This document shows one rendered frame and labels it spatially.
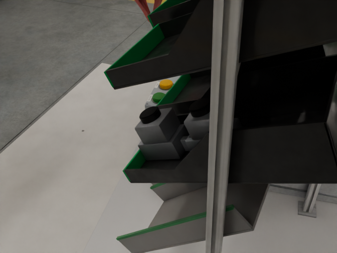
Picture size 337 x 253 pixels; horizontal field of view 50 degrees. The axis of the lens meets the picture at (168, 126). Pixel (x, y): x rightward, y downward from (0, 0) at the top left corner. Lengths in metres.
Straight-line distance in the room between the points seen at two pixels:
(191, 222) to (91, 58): 2.87
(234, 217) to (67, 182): 0.62
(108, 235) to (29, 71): 2.57
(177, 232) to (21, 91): 2.63
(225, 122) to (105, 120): 0.86
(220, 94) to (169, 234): 0.31
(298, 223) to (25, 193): 0.68
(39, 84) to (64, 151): 2.03
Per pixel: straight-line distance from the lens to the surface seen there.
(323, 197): 0.95
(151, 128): 0.49
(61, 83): 3.05
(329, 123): 0.35
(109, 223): 0.89
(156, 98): 1.04
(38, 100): 2.91
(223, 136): 0.34
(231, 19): 0.28
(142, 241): 0.63
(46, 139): 1.15
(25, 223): 0.96
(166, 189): 0.71
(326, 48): 0.49
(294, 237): 0.88
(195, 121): 0.45
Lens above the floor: 1.58
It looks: 40 degrees down
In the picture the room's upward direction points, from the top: 4 degrees counter-clockwise
